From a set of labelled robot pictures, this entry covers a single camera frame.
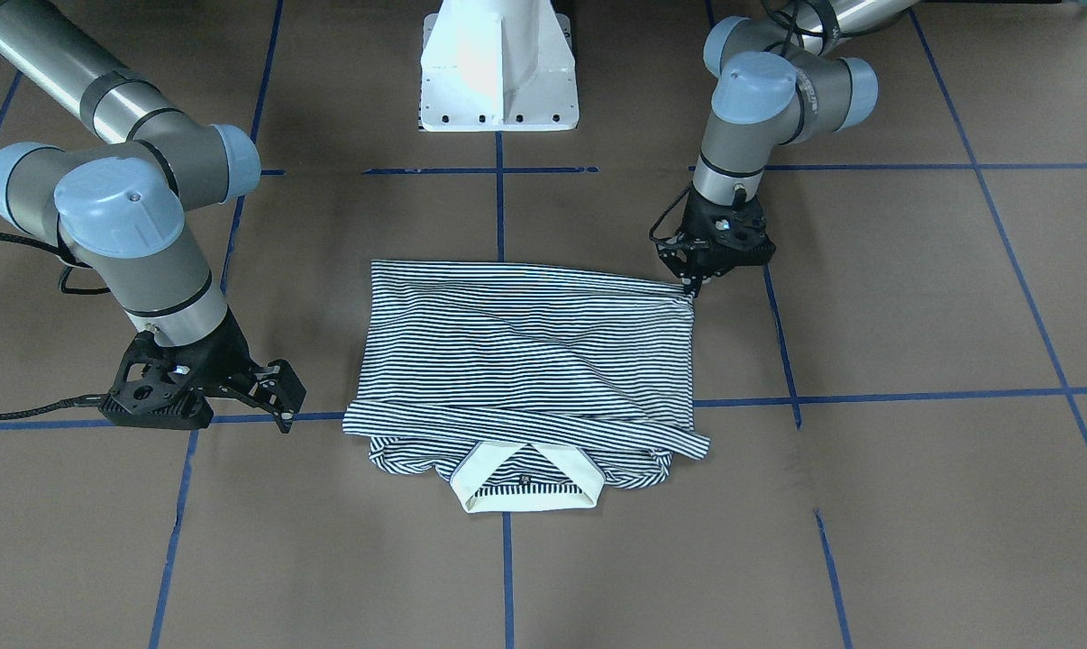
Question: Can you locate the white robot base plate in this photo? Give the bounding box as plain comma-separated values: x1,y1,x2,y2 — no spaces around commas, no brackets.
417,1,580,133

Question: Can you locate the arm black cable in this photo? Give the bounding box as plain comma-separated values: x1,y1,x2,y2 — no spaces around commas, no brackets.
0,227,112,423
649,185,694,246

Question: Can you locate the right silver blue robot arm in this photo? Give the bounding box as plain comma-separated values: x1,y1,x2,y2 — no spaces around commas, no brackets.
0,1,307,433

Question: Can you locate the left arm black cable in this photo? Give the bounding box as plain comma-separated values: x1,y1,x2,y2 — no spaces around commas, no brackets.
649,185,694,246

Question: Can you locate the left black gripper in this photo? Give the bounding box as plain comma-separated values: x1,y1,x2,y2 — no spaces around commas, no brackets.
655,187,777,298

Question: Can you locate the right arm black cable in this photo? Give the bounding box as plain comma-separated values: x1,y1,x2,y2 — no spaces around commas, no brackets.
0,227,112,423

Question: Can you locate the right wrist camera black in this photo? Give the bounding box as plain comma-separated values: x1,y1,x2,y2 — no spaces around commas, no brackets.
97,330,214,430

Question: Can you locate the blue white striped polo shirt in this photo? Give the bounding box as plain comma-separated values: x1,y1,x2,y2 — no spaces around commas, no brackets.
342,261,711,514

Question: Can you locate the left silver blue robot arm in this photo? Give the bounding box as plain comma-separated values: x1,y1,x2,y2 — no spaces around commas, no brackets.
648,1,910,296

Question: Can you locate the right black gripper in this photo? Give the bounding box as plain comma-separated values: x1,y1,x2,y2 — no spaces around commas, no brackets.
149,311,307,433

